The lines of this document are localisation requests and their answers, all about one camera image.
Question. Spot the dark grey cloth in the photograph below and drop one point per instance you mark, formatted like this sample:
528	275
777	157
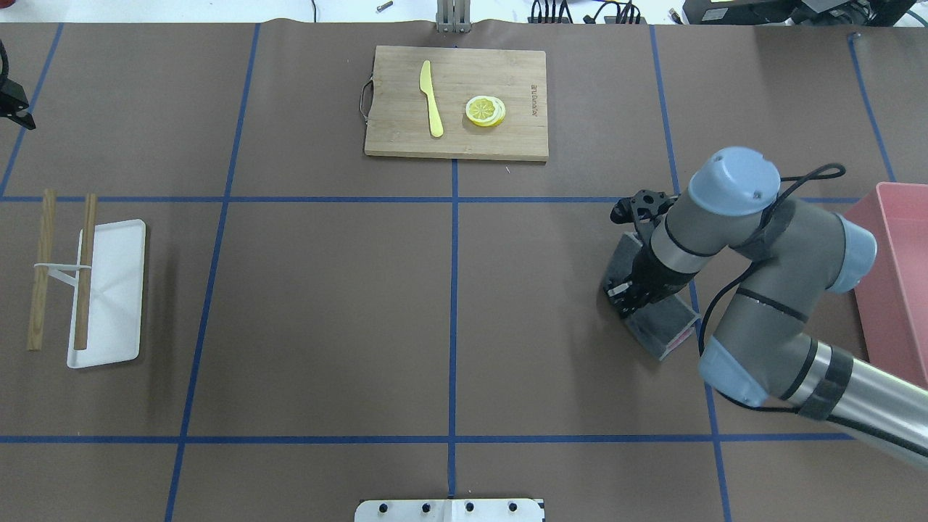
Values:
659	328

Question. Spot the bamboo cutting board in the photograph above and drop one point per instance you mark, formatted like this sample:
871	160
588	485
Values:
397	119

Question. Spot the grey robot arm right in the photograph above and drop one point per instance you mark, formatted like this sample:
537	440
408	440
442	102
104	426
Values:
742	263

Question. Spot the pink plastic bin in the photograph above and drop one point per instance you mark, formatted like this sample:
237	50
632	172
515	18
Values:
892	297

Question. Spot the wooden rack bar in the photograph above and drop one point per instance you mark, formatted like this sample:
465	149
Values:
87	248
41	271

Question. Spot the lemon slice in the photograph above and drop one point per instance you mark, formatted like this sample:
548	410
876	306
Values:
485	111

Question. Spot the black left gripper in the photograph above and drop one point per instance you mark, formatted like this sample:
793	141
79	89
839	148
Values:
14	102

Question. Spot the grey camera stand post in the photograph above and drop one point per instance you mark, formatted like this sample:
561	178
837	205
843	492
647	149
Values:
453	16

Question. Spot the white towel rack tray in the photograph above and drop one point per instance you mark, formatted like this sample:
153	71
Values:
117	291

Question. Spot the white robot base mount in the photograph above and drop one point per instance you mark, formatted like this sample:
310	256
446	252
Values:
480	509

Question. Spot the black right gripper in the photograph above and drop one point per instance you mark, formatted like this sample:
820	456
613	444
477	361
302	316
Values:
650	279

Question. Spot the yellow plastic knife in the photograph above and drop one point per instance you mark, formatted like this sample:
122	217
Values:
435	123

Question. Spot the black electronics box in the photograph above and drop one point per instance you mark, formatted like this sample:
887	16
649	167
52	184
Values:
811	13

